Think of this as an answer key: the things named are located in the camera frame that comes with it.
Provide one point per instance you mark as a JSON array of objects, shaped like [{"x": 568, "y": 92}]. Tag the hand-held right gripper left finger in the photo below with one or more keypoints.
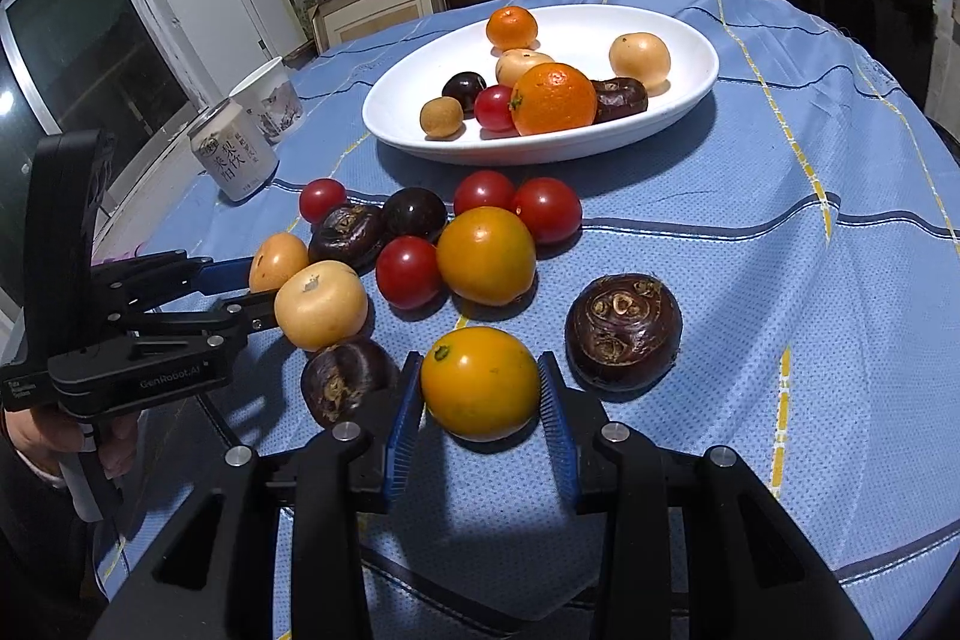
[{"x": 405, "y": 430}]

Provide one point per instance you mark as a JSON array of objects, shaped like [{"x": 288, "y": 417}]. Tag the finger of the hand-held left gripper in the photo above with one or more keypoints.
[
  {"x": 225, "y": 276},
  {"x": 251, "y": 317}
]

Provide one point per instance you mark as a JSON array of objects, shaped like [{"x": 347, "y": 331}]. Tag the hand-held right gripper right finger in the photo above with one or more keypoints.
[{"x": 559, "y": 437}]

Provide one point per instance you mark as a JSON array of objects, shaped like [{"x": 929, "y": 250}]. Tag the pale yellow round fruit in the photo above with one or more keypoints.
[
  {"x": 277, "y": 261},
  {"x": 321, "y": 304}
]

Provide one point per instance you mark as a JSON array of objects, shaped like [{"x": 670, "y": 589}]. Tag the dark purple water chestnut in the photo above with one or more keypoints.
[
  {"x": 619, "y": 99},
  {"x": 346, "y": 233},
  {"x": 622, "y": 332},
  {"x": 349, "y": 381}
]

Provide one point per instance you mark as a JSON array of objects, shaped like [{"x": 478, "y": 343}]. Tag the yellow orange tomato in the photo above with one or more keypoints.
[
  {"x": 480, "y": 383},
  {"x": 486, "y": 255}
]

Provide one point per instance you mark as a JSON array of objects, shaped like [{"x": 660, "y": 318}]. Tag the red tomato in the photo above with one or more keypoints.
[
  {"x": 484, "y": 192},
  {"x": 495, "y": 108},
  {"x": 547, "y": 209},
  {"x": 409, "y": 271},
  {"x": 322, "y": 199}
]

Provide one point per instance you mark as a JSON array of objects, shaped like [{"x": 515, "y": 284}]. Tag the dark purple plum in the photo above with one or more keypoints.
[
  {"x": 463, "y": 91},
  {"x": 414, "y": 212}
]

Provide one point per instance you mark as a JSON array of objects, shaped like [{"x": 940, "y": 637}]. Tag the small tan round fruit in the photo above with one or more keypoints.
[{"x": 441, "y": 117}]

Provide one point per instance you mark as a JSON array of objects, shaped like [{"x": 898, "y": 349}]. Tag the white oval plate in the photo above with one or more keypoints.
[{"x": 416, "y": 81}]

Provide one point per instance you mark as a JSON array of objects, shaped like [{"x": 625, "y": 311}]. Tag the large orange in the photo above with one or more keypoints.
[{"x": 553, "y": 99}]

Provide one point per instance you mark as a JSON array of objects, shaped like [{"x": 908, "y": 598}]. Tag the small striped pepino melon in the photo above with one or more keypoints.
[{"x": 523, "y": 66}]

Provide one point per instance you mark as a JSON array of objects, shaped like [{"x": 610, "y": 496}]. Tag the small orange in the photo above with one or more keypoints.
[{"x": 512, "y": 27}]

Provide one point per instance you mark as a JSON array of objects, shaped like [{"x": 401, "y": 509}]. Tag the large striped pepino melon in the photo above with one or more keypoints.
[{"x": 639, "y": 61}]

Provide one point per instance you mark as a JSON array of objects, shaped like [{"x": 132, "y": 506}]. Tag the person's left hand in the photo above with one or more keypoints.
[{"x": 118, "y": 449}]

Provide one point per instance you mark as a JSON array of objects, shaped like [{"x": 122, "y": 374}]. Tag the white drink can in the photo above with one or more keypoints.
[{"x": 232, "y": 160}]

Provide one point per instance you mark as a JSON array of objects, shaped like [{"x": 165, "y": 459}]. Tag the white paper cup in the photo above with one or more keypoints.
[{"x": 270, "y": 100}]

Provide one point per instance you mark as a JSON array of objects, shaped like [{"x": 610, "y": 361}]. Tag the blue checked tablecloth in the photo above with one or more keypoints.
[{"x": 750, "y": 310}]

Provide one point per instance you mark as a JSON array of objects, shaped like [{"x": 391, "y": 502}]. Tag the white framed window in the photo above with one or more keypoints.
[{"x": 90, "y": 48}]

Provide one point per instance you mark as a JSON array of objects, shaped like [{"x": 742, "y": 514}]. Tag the framed picture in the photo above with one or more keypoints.
[{"x": 375, "y": 10}]

